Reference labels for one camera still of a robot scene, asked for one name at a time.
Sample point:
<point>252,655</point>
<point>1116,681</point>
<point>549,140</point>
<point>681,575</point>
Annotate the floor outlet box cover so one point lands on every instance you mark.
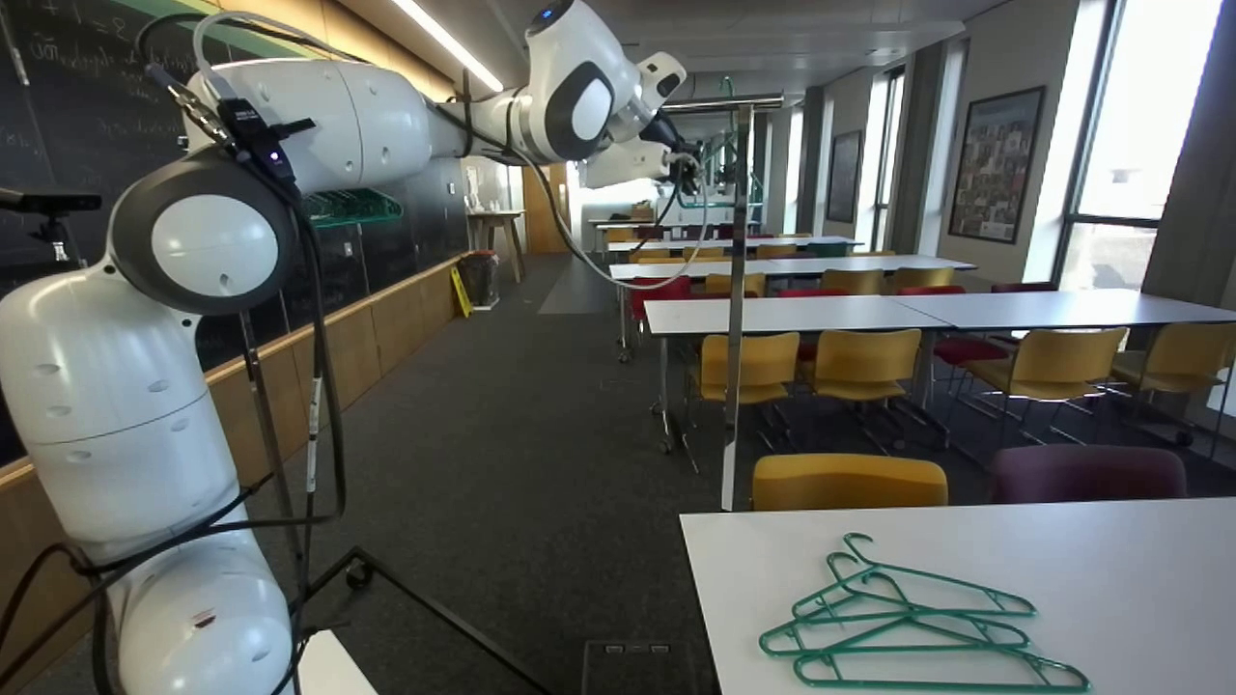
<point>640,670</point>

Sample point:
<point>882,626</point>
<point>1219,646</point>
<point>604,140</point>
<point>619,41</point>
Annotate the red chair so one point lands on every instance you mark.
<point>657,300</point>
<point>971,347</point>

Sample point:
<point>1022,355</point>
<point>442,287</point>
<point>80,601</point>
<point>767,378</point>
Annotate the small framed picture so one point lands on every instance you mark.
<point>842,179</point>

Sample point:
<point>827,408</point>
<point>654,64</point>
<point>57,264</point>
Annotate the bunch of hanging green hangers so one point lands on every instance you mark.
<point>352,211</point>

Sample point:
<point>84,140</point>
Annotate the ceiling light strip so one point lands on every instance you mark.
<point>446,41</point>

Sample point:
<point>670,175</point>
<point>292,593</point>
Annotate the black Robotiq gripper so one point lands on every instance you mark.
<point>664,135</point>

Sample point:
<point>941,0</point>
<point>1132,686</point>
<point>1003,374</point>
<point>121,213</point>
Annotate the light grey wrist camera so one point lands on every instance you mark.
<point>630,161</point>

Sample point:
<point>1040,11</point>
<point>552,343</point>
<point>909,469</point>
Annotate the black wheeled stand base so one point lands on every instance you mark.
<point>357,572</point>

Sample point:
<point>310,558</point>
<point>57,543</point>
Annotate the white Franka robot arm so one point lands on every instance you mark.
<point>119,388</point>

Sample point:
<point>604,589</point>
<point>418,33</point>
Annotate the black waste bin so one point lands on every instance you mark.
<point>479,279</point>

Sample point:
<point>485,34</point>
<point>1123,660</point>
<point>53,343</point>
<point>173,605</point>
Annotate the metal clothes rack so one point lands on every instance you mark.
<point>737,323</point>

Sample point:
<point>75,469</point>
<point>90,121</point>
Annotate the large framed picture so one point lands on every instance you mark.
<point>997,167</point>

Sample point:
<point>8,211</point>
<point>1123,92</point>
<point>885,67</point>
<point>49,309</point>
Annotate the wooden door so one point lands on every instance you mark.
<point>542,218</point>

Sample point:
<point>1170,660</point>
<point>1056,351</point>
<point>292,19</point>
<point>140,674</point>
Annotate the yellow chair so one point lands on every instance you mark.
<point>757,368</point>
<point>1183,355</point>
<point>870,364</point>
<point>850,484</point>
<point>1064,364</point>

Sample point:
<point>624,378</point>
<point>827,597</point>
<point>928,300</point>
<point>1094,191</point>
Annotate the yellow floor sign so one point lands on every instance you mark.
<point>461,294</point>

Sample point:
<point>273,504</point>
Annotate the white robot base platform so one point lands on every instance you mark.
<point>336,664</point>

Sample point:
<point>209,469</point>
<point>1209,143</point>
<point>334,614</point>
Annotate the long white table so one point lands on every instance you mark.
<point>775,267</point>
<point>797,312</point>
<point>718,244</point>

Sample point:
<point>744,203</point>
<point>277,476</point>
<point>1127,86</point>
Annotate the green plastic hanger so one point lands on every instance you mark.
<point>769,637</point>
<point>1018,605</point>
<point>1067,675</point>

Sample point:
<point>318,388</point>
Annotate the maroon chair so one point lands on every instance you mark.
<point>1088,472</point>

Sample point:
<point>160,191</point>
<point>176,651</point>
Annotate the white work table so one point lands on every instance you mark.
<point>1132,605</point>

